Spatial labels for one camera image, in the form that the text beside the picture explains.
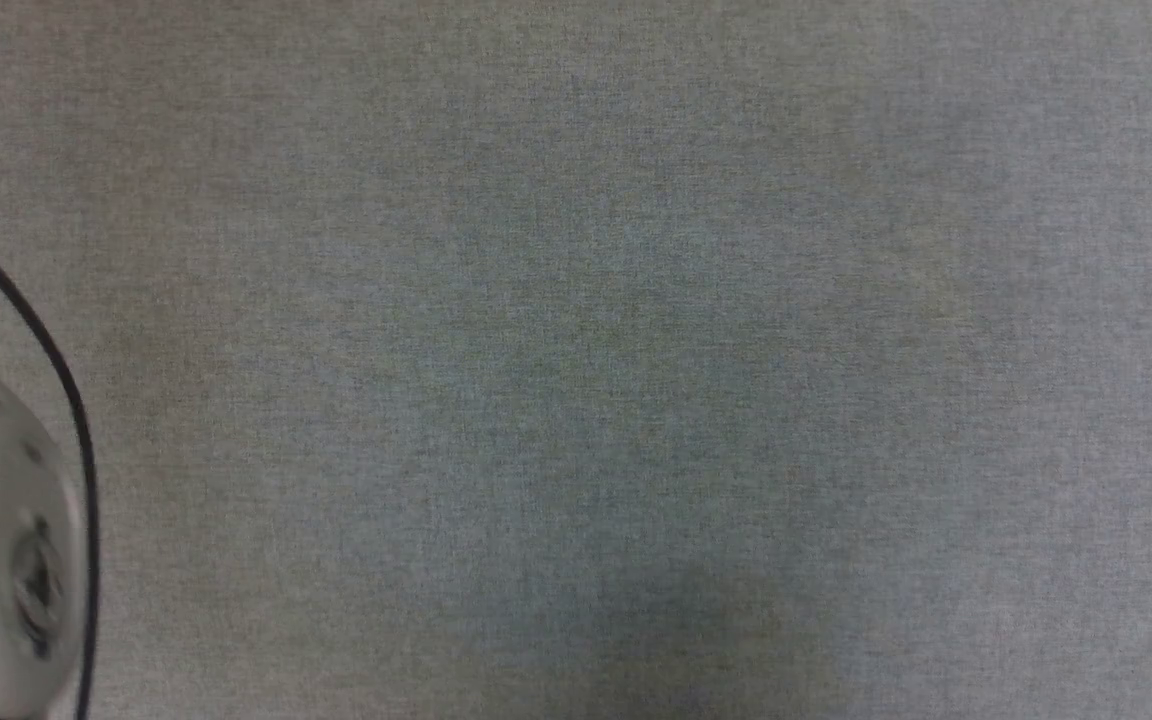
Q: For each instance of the grey fabric sofa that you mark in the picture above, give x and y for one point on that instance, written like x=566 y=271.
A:
x=636 y=360

